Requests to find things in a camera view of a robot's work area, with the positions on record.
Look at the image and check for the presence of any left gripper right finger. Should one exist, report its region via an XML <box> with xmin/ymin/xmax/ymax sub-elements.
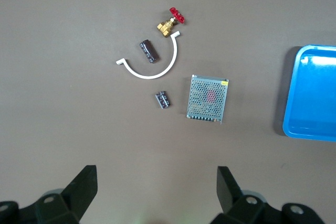
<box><xmin>209</xmin><ymin>166</ymin><xmax>326</xmax><ymax>224</ymax></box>

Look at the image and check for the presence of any long brown capacitor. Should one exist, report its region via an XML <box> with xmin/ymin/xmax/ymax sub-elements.
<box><xmin>139</xmin><ymin>39</ymin><xmax>160</xmax><ymax>65</ymax></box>

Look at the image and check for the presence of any brown table cover sheet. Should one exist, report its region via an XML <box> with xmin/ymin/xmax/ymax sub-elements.
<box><xmin>0</xmin><ymin>0</ymin><xmax>336</xmax><ymax>224</ymax></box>

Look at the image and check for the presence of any white semicircular plastic bracket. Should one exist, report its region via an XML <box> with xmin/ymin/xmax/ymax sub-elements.
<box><xmin>115</xmin><ymin>31</ymin><xmax>182</xmax><ymax>80</ymax></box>

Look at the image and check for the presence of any short brown capacitor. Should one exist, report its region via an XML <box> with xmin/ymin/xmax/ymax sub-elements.
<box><xmin>154</xmin><ymin>90</ymin><xmax>173</xmax><ymax>110</ymax></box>

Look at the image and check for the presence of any blue plastic tray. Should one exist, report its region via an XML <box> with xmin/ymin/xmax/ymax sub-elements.
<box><xmin>282</xmin><ymin>45</ymin><xmax>336</xmax><ymax>142</ymax></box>

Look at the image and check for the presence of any brass valve red handwheel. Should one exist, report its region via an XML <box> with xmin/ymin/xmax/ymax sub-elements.
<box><xmin>156</xmin><ymin>7</ymin><xmax>186</xmax><ymax>38</ymax></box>

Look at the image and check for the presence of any perforated metal power supply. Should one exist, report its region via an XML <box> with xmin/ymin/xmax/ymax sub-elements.
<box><xmin>186</xmin><ymin>74</ymin><xmax>229</xmax><ymax>124</ymax></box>

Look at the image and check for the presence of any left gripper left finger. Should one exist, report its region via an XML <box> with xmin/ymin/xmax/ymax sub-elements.
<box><xmin>0</xmin><ymin>165</ymin><xmax>98</xmax><ymax>224</ymax></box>

